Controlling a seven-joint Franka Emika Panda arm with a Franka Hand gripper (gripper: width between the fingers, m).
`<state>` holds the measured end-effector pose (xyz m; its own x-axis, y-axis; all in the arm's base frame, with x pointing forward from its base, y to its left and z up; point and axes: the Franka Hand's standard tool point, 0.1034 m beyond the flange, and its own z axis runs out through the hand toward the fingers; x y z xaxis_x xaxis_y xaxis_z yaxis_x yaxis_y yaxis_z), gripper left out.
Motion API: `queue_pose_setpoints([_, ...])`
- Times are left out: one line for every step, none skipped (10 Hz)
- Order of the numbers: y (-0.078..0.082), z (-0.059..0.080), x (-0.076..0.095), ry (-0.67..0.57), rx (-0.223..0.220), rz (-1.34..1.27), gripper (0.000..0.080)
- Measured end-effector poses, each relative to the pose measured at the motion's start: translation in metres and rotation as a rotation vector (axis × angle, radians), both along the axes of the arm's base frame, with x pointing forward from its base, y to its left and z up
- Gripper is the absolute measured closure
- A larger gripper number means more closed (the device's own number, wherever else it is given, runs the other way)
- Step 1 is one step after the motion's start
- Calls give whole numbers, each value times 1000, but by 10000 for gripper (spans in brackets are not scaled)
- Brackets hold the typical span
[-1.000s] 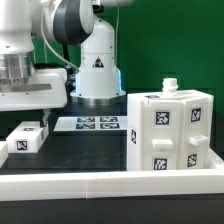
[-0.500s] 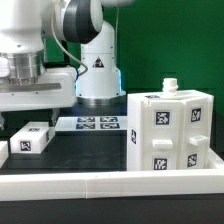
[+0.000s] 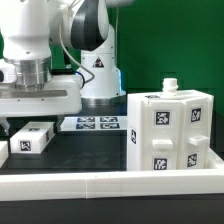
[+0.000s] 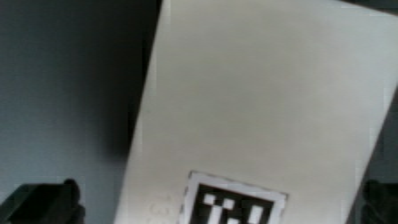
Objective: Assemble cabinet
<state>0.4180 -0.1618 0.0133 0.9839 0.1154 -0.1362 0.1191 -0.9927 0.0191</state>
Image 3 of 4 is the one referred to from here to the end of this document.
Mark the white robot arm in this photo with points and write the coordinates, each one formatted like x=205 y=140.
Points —
x=29 y=28

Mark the white obstacle fence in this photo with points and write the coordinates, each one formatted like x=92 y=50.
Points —
x=114 y=184

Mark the white cabinet door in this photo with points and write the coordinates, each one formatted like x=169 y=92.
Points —
x=160 y=141
x=196 y=131

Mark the white cabinet top block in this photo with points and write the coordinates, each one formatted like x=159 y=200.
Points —
x=32 y=138

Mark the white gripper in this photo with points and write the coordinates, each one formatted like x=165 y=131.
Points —
x=60 y=96

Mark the white cabinet body box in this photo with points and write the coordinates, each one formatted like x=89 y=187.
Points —
x=135 y=116

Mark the white marker base sheet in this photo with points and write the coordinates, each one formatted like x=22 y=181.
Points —
x=94 y=123

